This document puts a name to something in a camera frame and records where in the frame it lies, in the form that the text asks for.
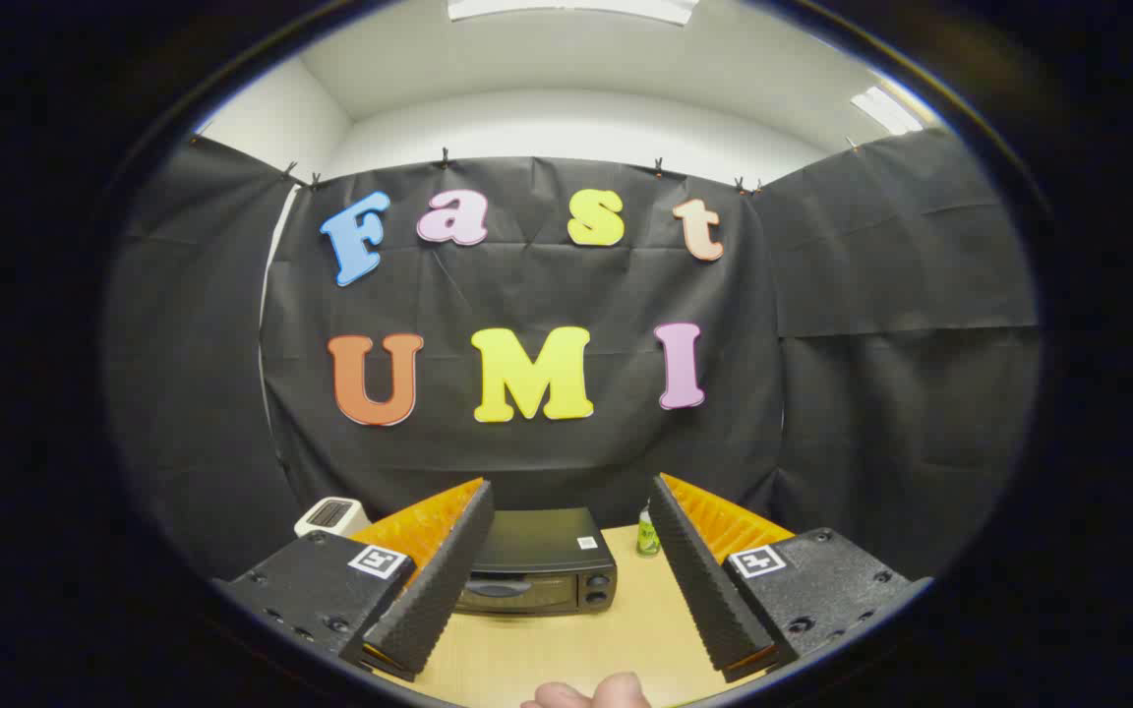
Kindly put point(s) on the long ceiling light panel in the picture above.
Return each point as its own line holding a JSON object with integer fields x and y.
{"x": 576, "y": 8}

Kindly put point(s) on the white bread toaster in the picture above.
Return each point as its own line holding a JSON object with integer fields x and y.
{"x": 330, "y": 515}

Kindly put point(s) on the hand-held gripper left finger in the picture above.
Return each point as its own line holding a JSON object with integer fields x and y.
{"x": 439, "y": 590}

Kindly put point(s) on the small green bottle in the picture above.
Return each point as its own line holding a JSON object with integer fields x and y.
{"x": 647, "y": 536}

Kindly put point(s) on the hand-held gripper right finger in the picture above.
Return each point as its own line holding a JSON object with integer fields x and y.
{"x": 699, "y": 580}

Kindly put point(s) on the small ceiling light panel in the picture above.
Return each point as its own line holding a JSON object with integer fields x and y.
{"x": 886, "y": 110}

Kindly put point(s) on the black toaster oven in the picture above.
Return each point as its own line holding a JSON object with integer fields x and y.
{"x": 542, "y": 551}

